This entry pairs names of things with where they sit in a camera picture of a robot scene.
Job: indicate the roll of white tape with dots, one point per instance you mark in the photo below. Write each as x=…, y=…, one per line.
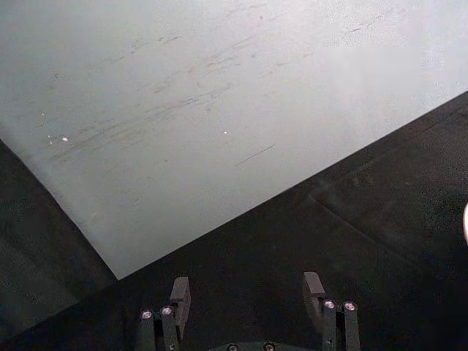
x=466, y=223

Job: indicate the black table cloth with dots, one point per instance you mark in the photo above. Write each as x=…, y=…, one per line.
x=329, y=256

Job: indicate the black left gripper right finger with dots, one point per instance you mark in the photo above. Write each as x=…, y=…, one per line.
x=334, y=323

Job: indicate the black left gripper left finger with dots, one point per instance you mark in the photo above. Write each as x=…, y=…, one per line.
x=172, y=321

